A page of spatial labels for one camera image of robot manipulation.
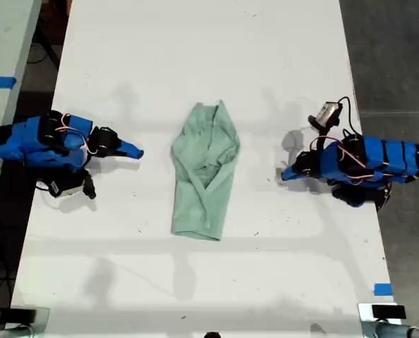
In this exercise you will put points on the black silver camera box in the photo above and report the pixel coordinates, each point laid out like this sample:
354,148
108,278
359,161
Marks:
325,114

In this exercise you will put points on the grey pipe clamp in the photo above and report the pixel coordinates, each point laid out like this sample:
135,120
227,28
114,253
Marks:
5,332
395,330

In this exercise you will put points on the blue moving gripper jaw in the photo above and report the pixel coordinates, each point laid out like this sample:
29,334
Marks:
293,177
121,154

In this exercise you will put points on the black white camera box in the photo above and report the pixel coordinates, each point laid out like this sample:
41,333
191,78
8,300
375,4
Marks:
66,187

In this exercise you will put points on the pale green T-shirt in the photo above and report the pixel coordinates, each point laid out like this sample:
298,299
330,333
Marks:
202,183

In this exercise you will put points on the short black camera stalk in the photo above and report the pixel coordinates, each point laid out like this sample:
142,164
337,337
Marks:
89,186
320,139

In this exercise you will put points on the short blue tape strip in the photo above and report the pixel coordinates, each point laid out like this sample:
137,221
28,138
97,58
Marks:
383,289

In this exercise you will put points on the white side table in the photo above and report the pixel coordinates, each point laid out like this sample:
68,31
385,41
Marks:
1,70

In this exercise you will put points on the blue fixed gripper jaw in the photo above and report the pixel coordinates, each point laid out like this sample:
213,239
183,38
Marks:
291,170
131,149

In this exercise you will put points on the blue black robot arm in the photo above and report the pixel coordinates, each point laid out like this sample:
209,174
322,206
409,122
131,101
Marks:
374,158
26,141

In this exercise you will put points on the small black box, clear plate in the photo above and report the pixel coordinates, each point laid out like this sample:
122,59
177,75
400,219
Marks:
20,315

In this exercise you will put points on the small black round object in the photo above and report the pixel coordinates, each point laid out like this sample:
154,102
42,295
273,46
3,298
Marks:
212,335

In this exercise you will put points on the small black box, white plate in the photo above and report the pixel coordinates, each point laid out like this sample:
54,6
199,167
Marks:
388,311

